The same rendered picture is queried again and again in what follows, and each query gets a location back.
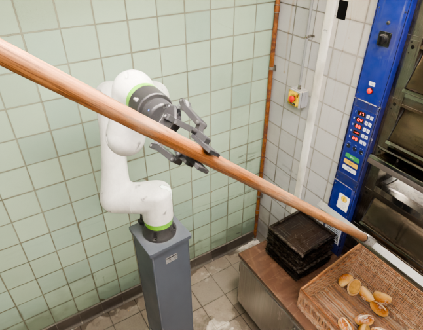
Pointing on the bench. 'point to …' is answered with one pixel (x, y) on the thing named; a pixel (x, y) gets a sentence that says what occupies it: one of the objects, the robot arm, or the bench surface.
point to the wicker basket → (330, 274)
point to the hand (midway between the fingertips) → (200, 153)
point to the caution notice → (343, 202)
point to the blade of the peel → (383, 251)
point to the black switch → (384, 38)
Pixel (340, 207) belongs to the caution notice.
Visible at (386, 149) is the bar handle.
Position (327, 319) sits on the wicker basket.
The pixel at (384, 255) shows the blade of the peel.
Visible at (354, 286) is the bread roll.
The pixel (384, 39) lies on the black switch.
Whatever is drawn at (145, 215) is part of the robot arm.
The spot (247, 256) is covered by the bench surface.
